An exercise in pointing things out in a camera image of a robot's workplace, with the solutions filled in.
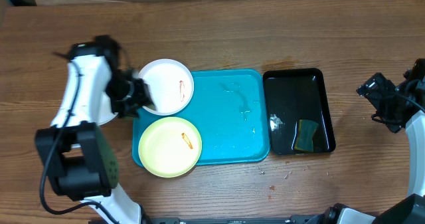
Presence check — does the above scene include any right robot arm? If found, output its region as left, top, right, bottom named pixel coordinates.
left=306, top=58, right=424, bottom=224

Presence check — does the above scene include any green yellow sponge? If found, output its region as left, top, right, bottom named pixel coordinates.
left=293, top=120, right=319, bottom=153

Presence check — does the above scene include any white plate with red stain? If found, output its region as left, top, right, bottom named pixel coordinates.
left=139, top=58, right=195, bottom=116

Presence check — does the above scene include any yellow plate with food scrap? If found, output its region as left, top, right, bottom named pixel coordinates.
left=137, top=117, right=202, bottom=178

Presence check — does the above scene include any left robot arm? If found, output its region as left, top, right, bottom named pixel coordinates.
left=35, top=35, right=155, bottom=223

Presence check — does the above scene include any orange food scrap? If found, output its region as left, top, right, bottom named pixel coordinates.
left=181, top=133, right=193, bottom=150

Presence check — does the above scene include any teal plastic tray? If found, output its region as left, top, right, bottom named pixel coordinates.
left=131, top=68, right=270, bottom=167

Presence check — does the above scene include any white plate with crumbs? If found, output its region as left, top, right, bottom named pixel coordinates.
left=97, top=92, right=118, bottom=126

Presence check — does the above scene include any black rectangular water tray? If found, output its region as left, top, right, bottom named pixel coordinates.
left=263, top=68, right=336, bottom=155

